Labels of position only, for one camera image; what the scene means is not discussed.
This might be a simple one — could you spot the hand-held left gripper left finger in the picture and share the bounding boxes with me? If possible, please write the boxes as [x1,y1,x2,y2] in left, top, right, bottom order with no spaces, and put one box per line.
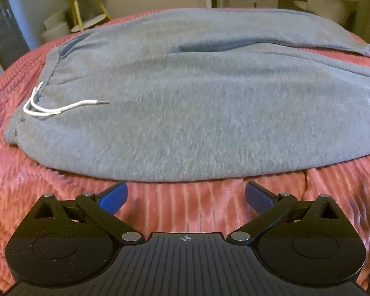
[31,181,146,245]

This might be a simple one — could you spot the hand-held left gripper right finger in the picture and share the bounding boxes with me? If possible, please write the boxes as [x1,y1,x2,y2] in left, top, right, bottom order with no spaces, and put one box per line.
[226,181,340,245]

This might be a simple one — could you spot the grey sweat pants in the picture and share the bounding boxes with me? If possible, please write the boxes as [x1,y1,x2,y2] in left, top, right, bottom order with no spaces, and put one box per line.
[3,8,370,183]

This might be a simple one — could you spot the pink ribbed blanket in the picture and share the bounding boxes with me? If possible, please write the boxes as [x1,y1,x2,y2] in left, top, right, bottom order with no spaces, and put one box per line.
[0,6,370,296]

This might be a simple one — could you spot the white shell-back chair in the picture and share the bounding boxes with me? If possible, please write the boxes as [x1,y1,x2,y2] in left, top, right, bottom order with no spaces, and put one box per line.
[294,0,360,27]

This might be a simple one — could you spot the white round storage pouf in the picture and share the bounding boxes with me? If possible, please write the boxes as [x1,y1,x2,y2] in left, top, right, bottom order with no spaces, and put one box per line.
[42,9,74,44]

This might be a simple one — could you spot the dark door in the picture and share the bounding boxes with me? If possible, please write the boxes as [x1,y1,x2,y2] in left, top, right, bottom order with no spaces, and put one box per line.
[0,0,30,64]

